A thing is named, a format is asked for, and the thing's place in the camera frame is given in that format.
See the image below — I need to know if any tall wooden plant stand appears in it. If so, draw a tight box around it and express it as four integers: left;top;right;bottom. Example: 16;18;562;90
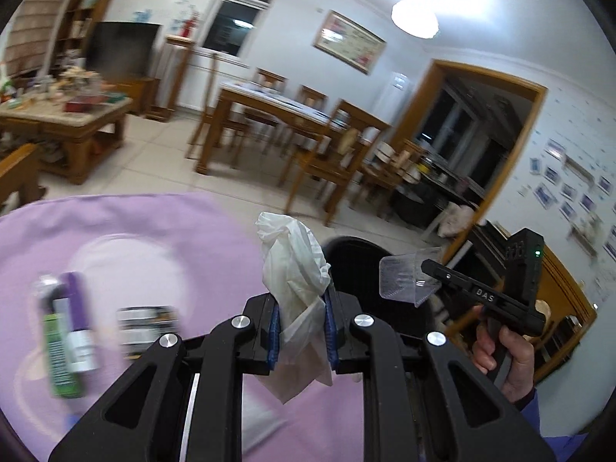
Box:
145;35;195;122

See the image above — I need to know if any wooden dining table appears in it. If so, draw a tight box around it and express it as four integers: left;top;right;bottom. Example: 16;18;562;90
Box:
194;81;392;228

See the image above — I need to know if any ceiling lamp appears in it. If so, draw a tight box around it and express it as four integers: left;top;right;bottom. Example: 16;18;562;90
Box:
390;0;440;40

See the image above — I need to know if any wooden coffee table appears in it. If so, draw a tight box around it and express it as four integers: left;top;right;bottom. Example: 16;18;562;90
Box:
1;97;132;185

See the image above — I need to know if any green wrapper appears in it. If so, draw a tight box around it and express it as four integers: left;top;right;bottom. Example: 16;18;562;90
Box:
43;314;82;399

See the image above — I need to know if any purple sleeve forearm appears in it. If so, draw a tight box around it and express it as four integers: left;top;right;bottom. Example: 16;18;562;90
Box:
514;388;588;462

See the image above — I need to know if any black snack packet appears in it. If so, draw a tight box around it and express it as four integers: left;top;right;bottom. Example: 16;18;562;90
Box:
116;306;179;360

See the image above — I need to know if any black television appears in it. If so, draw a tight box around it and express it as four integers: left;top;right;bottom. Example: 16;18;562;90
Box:
85;21;161;79

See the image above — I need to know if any white tissue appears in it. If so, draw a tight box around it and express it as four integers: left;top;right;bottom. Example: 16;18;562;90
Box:
256;212;332;403

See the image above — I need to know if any person's right hand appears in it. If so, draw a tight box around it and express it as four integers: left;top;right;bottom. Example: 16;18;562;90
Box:
470;305;537;404

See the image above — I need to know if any purple tube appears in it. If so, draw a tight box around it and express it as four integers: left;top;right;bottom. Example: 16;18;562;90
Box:
52;272;98;374

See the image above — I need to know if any purple cartoon tablecloth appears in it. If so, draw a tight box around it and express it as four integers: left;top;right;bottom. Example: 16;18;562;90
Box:
0;192;367;462

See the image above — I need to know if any clear plastic cup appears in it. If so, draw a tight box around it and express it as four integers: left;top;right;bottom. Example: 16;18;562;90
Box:
379;247;443;308

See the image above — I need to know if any wooden bookshelf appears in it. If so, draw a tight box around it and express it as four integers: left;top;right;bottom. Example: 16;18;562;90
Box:
49;0;112;75

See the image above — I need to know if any framed wall picture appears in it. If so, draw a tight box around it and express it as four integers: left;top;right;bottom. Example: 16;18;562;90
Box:
313;10;386;75

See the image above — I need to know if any black round trash bin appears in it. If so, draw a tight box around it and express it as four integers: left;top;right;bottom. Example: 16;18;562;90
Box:
320;236;464;348

